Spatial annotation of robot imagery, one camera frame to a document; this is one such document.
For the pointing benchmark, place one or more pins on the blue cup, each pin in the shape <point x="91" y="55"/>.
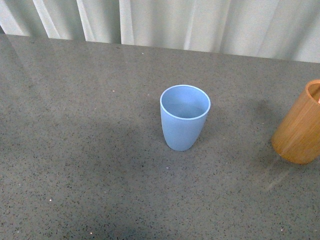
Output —
<point x="183" y="111"/>

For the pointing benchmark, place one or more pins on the bamboo chopstick holder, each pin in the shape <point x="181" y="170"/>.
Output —
<point x="297" y="138"/>

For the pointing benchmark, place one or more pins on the white curtain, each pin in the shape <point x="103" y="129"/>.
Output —
<point x="277" y="29"/>

